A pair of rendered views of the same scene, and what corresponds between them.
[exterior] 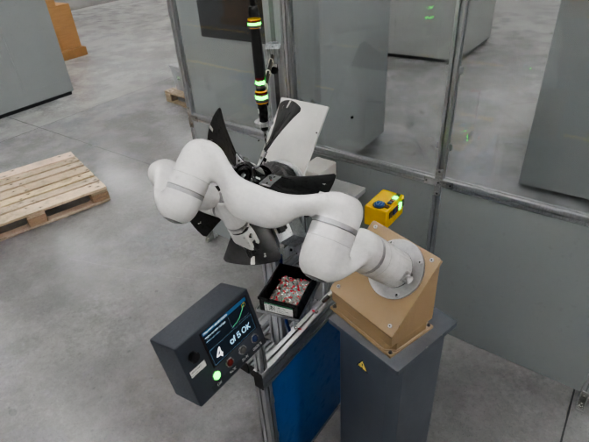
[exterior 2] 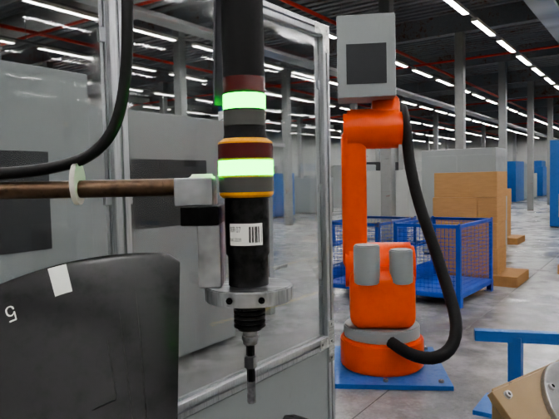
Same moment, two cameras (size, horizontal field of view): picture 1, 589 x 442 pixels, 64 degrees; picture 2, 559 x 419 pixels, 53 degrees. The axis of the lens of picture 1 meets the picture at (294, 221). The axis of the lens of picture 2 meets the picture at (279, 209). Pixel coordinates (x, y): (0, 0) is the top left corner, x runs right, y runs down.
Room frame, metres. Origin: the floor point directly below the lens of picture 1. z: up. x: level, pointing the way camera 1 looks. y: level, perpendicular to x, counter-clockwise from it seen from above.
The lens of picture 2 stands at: (1.66, 0.53, 1.54)
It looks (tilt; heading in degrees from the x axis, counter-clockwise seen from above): 3 degrees down; 267
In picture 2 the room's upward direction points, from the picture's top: 1 degrees counter-clockwise
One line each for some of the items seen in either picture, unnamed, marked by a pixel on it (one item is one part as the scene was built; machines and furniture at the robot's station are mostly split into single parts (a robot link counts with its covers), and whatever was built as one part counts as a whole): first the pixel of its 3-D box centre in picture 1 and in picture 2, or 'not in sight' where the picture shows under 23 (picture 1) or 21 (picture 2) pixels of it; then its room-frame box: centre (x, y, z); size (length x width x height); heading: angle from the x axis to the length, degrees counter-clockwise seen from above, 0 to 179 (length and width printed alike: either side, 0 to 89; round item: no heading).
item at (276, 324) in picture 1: (274, 292); not in sight; (1.83, 0.13, 0.46); 0.09 x 0.05 x 0.91; 51
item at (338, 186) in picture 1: (324, 190); not in sight; (2.17, -0.17, 0.85); 0.36 x 0.24 x 0.03; 51
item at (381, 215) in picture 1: (384, 210); not in sight; (1.67, -0.38, 1.02); 0.16 x 0.10 x 0.11; 141
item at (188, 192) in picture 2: (263, 110); (234, 238); (1.68, 0.09, 1.49); 0.09 x 0.07 x 0.10; 176
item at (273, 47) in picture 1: (273, 53); not in sight; (2.29, 0.04, 1.53); 0.10 x 0.07 x 0.09; 176
